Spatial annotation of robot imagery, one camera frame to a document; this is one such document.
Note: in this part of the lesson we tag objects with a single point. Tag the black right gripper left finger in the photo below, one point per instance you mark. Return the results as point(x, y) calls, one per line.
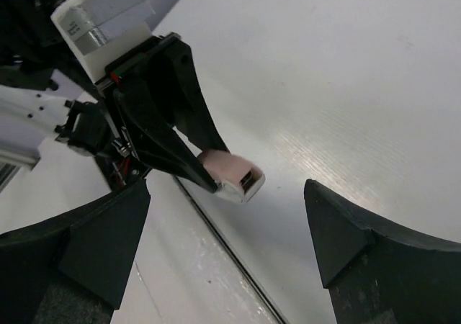
point(74, 267)

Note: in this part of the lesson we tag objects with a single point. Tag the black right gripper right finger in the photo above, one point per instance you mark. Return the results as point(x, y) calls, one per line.
point(377, 271)

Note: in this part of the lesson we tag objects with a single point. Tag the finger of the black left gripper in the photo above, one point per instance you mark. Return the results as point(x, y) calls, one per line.
point(175, 89)
point(155, 143)

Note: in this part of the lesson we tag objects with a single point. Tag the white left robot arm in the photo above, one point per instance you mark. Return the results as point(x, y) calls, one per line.
point(44, 84)

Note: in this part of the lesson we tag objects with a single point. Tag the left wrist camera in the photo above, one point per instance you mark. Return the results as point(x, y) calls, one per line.
point(99, 32)

